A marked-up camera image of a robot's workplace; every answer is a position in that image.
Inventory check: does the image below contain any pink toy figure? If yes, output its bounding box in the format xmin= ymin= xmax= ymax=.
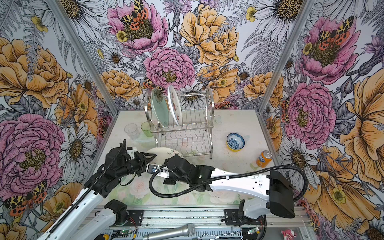
xmin=281 ymin=230 xmax=297 ymax=240

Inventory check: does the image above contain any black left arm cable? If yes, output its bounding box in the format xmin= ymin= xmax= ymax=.
xmin=47 ymin=139 xmax=128 ymax=235

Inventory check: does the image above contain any chrome wire dish rack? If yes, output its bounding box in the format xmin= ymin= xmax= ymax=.
xmin=144 ymin=88 xmax=215 ymax=159

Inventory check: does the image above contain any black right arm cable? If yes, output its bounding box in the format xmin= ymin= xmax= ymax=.
xmin=148 ymin=164 xmax=309 ymax=240

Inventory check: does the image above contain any orange soda can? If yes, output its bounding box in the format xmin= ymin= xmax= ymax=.
xmin=256 ymin=150 xmax=273 ymax=168

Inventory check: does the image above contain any pale green plate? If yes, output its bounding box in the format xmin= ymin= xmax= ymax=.
xmin=151 ymin=89 xmax=169 ymax=127

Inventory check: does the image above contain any aluminium corner post right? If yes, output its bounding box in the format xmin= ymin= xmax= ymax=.
xmin=257 ymin=0 xmax=315 ymax=116

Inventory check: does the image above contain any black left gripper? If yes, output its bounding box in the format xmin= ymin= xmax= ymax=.
xmin=116 ymin=150 xmax=157 ymax=178

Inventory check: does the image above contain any blue white porcelain bowl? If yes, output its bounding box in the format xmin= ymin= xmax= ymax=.
xmin=226 ymin=133 xmax=245 ymax=149

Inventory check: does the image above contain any cream white plate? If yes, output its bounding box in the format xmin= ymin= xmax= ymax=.
xmin=146 ymin=147 xmax=184 ymax=166

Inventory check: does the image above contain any yellow plastic bowl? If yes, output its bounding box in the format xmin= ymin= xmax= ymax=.
xmin=227 ymin=145 xmax=243 ymax=152

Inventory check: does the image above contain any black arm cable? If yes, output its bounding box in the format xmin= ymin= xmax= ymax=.
xmin=148 ymin=164 xmax=309 ymax=240
xmin=47 ymin=139 xmax=128 ymax=235

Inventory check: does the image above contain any aluminium front rail frame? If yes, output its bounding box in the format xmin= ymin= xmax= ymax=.
xmin=64 ymin=205 xmax=319 ymax=240

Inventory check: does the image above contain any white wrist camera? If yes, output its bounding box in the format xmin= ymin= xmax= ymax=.
xmin=147 ymin=164 xmax=170 ymax=179
xmin=126 ymin=147 xmax=137 ymax=160

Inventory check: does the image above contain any aluminium corner post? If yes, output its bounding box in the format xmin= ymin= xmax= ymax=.
xmin=47 ymin=1 xmax=119 ymax=116
xmin=257 ymin=0 xmax=315 ymax=116

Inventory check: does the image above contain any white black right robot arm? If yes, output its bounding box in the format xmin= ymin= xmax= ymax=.
xmin=160 ymin=155 xmax=295 ymax=219

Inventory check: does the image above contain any silver microphone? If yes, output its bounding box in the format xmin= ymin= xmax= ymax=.
xmin=143 ymin=224 xmax=196 ymax=240

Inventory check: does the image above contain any aluminium corner post left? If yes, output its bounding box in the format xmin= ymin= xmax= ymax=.
xmin=47 ymin=1 xmax=119 ymax=116

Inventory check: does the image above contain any white watermelon pattern plate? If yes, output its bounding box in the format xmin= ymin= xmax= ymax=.
xmin=167 ymin=85 xmax=183 ymax=126

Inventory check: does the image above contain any clear glass cup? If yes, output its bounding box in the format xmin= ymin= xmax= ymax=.
xmin=124 ymin=124 xmax=140 ymax=140

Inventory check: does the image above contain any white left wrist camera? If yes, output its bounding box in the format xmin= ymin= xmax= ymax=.
xmin=126 ymin=147 xmax=137 ymax=160

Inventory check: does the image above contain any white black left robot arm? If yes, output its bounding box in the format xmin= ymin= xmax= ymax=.
xmin=40 ymin=143 xmax=157 ymax=240

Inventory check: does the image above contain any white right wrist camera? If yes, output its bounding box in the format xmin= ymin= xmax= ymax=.
xmin=147 ymin=164 xmax=170 ymax=179

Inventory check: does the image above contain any green glass jar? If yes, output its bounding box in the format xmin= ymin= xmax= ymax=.
xmin=141 ymin=121 xmax=153 ymax=138

